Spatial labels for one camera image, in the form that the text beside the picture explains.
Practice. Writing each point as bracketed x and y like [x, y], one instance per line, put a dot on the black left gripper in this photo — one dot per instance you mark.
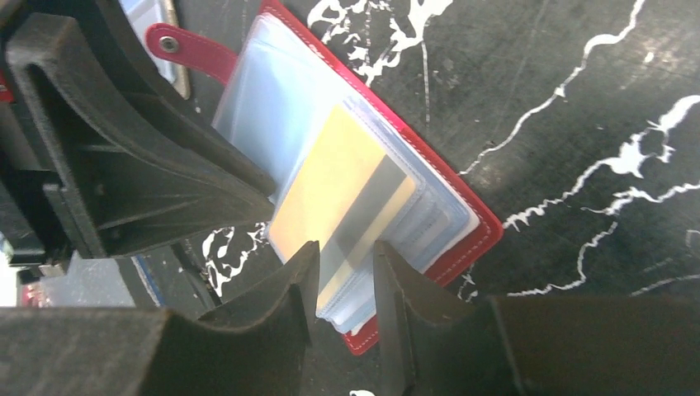
[81, 170]

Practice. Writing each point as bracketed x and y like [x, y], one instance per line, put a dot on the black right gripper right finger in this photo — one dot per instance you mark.
[433, 343]

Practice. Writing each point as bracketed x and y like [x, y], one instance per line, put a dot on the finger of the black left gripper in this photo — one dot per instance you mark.
[129, 66]

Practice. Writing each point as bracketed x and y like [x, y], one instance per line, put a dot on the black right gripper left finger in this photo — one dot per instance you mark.
[254, 344]

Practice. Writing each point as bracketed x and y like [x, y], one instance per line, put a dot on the red card holder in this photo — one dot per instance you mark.
[282, 87]

